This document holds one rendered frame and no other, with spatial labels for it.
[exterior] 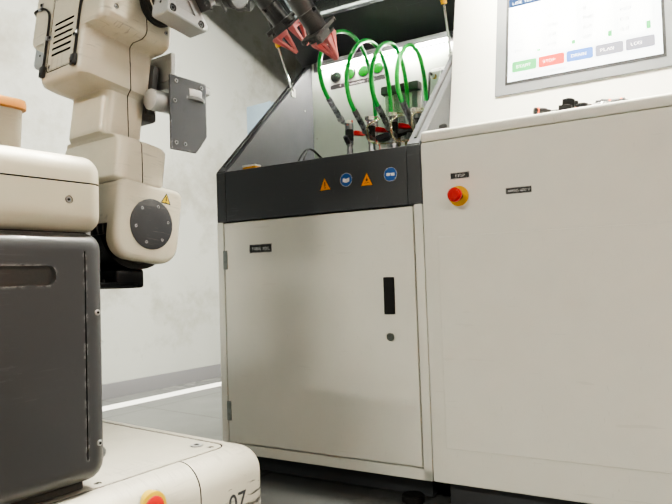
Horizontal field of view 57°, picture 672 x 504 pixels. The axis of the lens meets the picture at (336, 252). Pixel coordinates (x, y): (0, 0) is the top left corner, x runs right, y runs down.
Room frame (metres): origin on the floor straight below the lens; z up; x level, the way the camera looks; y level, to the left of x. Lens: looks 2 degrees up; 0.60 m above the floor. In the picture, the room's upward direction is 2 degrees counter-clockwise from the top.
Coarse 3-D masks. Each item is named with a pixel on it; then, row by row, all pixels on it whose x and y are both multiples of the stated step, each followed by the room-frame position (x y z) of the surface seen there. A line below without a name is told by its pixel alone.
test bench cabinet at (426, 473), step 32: (416, 224) 1.62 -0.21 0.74; (416, 256) 1.62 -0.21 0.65; (224, 288) 1.95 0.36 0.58; (224, 320) 1.95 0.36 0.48; (224, 352) 1.95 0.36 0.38; (224, 384) 1.95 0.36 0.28; (224, 416) 1.96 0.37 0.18; (256, 448) 1.90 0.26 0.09; (352, 480) 1.81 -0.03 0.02; (384, 480) 1.76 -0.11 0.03; (416, 480) 1.71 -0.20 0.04
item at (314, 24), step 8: (312, 8) 1.61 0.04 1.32; (304, 16) 1.61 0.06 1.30; (312, 16) 1.61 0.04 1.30; (320, 16) 1.62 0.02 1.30; (304, 24) 1.62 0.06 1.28; (312, 24) 1.62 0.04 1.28; (320, 24) 1.62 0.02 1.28; (328, 24) 1.64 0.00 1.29; (312, 32) 1.63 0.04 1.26; (320, 32) 1.61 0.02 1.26; (304, 40) 1.64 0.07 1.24
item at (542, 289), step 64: (576, 128) 1.42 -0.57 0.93; (640, 128) 1.35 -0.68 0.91; (512, 192) 1.49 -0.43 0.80; (576, 192) 1.42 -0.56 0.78; (640, 192) 1.36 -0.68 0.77; (448, 256) 1.58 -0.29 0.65; (512, 256) 1.50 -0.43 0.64; (576, 256) 1.42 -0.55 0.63; (640, 256) 1.36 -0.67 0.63; (448, 320) 1.58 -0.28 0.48; (512, 320) 1.50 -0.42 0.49; (576, 320) 1.43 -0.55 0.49; (640, 320) 1.36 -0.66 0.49; (448, 384) 1.58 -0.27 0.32; (512, 384) 1.50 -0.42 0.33; (576, 384) 1.43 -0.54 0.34; (640, 384) 1.36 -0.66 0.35; (448, 448) 1.59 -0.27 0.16; (512, 448) 1.51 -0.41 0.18; (576, 448) 1.43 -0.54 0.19; (640, 448) 1.37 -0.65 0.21
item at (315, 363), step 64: (256, 256) 1.89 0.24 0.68; (320, 256) 1.77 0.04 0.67; (384, 256) 1.67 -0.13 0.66; (256, 320) 1.89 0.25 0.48; (320, 320) 1.77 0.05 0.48; (384, 320) 1.67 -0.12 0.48; (256, 384) 1.89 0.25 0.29; (320, 384) 1.78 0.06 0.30; (384, 384) 1.68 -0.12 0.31; (320, 448) 1.78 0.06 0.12; (384, 448) 1.68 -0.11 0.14
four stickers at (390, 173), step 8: (384, 168) 1.66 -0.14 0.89; (392, 168) 1.65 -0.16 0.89; (328, 176) 1.75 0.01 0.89; (344, 176) 1.73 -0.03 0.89; (360, 176) 1.70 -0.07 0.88; (368, 176) 1.69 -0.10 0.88; (384, 176) 1.66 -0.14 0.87; (392, 176) 1.65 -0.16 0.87; (320, 184) 1.77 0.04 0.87; (328, 184) 1.75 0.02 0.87; (344, 184) 1.73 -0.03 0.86; (352, 184) 1.71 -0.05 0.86; (360, 184) 1.70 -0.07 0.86; (368, 184) 1.69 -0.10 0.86
